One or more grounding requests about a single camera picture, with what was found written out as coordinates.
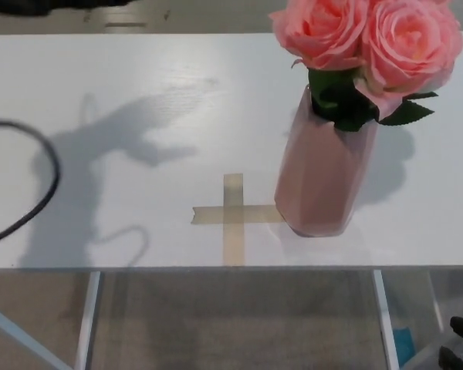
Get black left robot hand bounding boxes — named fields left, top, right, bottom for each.
left=22, top=0, right=134, bottom=6

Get pink rose bouquet green leaves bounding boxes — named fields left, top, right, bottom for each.
left=269, top=0, right=463, bottom=133

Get pink faceted ceramic vase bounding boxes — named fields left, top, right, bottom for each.
left=274, top=86, right=380, bottom=237

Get thin white table leg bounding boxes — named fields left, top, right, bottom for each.
left=428, top=271, right=445, bottom=332

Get teal floor item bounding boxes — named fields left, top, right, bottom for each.
left=393, top=327, right=416, bottom=359

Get long beige tape strip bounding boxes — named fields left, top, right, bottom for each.
left=222, top=173, right=245, bottom=267

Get short beige tape strip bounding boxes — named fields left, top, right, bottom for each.
left=191, top=204, right=285, bottom=227

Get light blue metal bar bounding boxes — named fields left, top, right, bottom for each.
left=0, top=287, right=63, bottom=370

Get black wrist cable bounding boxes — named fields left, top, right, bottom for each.
left=0, top=120, right=61, bottom=247

